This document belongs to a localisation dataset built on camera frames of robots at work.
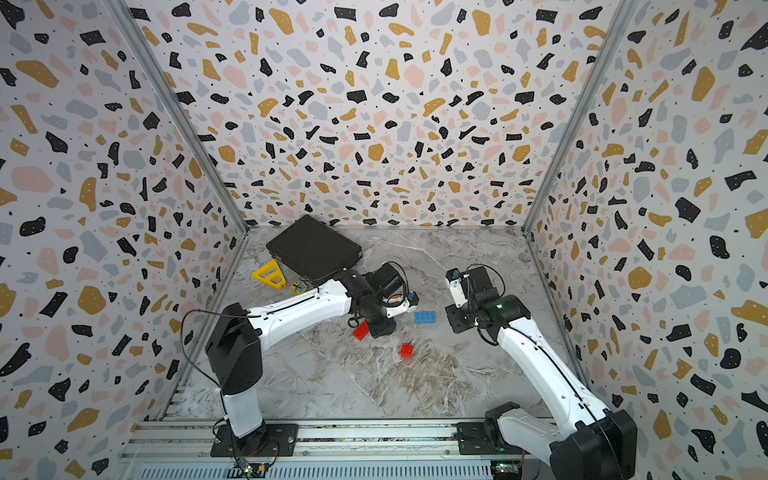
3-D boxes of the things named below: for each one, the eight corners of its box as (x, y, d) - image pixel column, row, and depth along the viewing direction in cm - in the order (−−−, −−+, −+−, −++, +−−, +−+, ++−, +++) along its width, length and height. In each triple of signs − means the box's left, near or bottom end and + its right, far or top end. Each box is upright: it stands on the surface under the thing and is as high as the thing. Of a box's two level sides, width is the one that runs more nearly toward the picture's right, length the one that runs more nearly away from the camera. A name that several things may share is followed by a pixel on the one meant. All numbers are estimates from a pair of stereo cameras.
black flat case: (269, 254, 115) (263, 244, 111) (310, 223, 126) (307, 212, 122) (323, 292, 104) (320, 283, 99) (364, 254, 115) (362, 244, 111)
